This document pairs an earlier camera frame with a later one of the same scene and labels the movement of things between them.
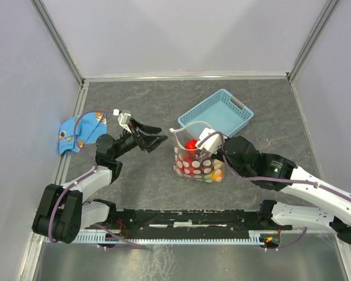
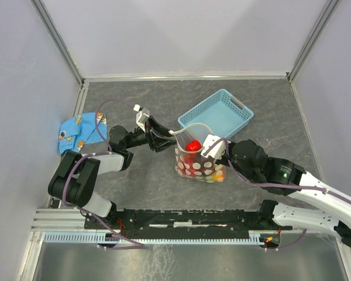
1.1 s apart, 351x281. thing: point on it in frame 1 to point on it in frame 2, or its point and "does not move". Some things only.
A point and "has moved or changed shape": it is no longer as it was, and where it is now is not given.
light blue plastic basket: [224, 112] does not move
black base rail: [260, 219] does not move
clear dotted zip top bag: [191, 162] does not move
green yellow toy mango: [216, 175] has moved or changed shape
